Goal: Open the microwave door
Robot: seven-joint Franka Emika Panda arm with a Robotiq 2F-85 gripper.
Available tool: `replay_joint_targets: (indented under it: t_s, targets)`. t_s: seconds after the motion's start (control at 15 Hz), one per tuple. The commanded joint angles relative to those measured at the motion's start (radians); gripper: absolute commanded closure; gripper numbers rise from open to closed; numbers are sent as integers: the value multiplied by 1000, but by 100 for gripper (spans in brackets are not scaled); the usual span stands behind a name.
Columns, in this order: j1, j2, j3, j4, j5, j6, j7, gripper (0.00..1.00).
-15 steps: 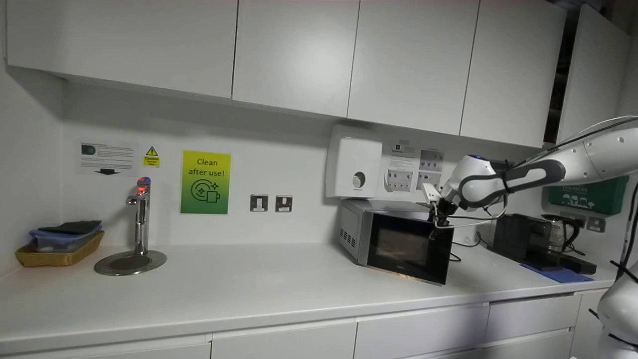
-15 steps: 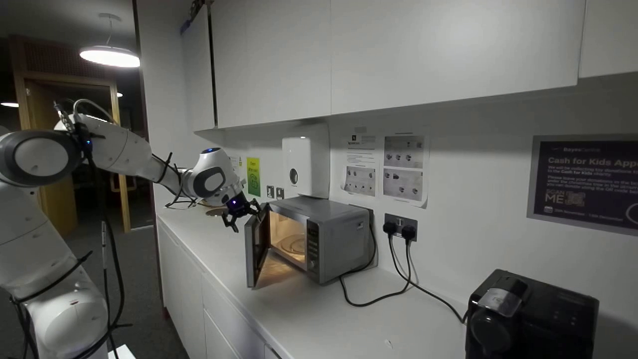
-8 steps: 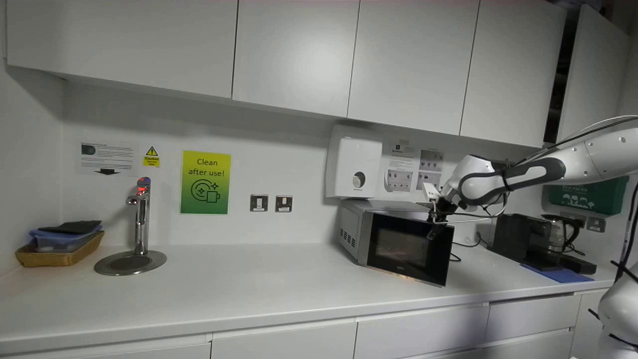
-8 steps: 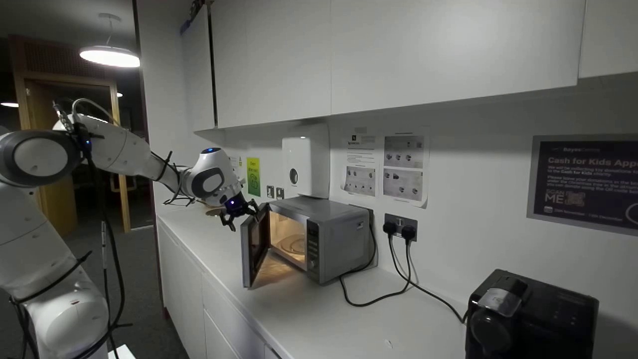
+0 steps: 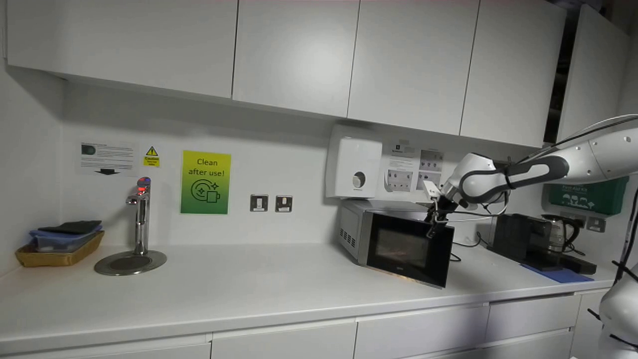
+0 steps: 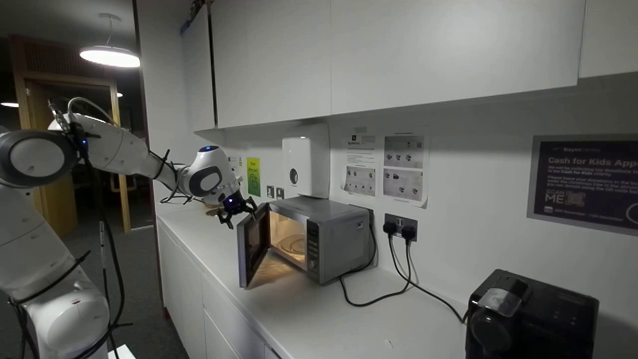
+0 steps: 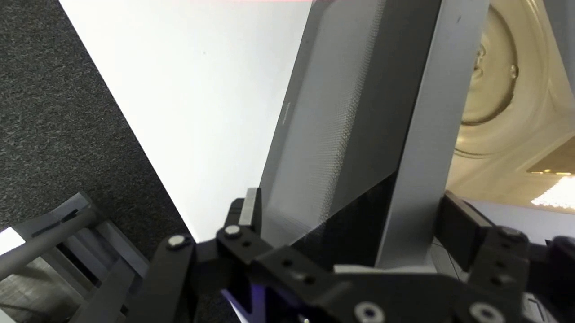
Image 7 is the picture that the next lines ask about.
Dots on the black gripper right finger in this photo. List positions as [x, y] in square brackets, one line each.
[514, 280]

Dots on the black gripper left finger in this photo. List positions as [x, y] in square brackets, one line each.
[239, 280]

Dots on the silver microwave body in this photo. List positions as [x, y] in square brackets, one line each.
[539, 118]

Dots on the white plate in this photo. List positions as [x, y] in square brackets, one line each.
[491, 64]

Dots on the gray metal stand frame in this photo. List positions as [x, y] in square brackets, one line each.
[54, 229]

